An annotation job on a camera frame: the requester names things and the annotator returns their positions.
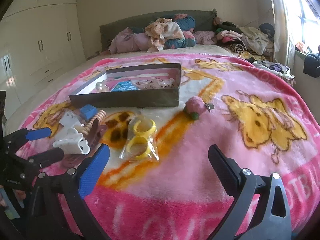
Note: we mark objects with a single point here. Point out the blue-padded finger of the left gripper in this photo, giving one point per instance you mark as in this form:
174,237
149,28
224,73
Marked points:
25,135

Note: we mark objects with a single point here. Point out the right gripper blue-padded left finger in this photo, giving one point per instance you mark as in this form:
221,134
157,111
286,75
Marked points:
46,218

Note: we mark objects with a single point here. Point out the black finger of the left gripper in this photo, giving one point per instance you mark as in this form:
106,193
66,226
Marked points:
47,158

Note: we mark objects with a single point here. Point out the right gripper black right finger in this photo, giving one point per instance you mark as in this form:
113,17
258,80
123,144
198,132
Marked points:
271,219

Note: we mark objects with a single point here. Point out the white earring card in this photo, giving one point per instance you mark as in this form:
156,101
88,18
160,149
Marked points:
69,119

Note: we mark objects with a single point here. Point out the brown claw hair clip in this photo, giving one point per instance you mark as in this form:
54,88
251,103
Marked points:
92,133

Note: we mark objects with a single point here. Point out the small blue box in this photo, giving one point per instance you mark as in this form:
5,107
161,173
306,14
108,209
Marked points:
87,112

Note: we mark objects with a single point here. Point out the bag of yellow rings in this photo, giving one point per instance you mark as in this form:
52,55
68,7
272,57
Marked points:
140,144

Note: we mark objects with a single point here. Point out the pearl hair clip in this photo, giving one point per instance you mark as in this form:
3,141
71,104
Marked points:
101,87

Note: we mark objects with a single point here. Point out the pink floral scrunchie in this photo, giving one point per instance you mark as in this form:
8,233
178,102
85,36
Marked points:
154,83

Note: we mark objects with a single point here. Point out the pink pompom hair clip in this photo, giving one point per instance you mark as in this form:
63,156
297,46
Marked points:
195,107

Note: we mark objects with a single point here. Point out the person's left hand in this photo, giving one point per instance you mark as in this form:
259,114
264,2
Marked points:
8,196

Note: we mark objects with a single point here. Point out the pink cartoon bear blanket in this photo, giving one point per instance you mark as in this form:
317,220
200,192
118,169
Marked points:
259,120

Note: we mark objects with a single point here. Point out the white built-in wardrobe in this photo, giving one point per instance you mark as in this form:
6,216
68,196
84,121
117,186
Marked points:
40,41

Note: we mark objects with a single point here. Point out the grey cardboard box tray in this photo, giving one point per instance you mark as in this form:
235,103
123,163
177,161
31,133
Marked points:
169,97

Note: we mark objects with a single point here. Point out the pink pyjama bundle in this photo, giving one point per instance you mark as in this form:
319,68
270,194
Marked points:
127,41

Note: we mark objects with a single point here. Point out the floral laundry bag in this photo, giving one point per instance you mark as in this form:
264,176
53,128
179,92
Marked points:
281,71

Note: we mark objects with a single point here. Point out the dark jacket on sill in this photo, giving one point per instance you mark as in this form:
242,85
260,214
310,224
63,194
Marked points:
312,64

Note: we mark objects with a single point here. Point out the cream window curtain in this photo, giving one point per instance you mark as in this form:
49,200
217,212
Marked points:
284,49

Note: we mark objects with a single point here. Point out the peach patterned cloth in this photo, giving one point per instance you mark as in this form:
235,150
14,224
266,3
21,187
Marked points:
161,30

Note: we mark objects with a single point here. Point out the pile of mixed clothes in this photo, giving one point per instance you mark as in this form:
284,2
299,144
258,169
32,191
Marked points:
245,41

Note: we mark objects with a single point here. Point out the dark floral quilt roll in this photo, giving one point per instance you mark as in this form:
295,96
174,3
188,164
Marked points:
187,25

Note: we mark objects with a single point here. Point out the dark green headboard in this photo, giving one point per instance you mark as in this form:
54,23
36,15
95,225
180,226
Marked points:
203,19

